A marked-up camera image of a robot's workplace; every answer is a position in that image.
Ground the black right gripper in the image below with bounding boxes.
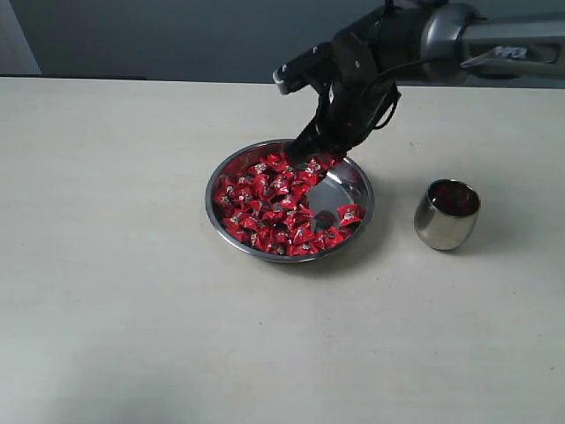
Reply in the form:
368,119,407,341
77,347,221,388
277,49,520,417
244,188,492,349
286,8,428,167

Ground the round steel plate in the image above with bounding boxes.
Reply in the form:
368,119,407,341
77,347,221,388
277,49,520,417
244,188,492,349
205,140,374,263

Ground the pile of red candies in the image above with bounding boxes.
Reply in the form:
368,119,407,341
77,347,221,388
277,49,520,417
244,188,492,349
212,153,358,256

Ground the steel cup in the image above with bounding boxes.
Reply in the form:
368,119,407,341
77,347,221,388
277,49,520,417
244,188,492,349
414,178,481,252

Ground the red snack wrapper packet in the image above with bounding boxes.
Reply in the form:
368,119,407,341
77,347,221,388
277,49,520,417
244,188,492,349
337,204,364,227

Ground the wrist camera box grey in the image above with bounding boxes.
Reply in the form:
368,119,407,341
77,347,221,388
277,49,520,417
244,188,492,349
273,42,335,95

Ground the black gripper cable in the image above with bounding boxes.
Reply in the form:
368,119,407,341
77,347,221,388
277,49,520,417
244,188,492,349
365,57,429,133

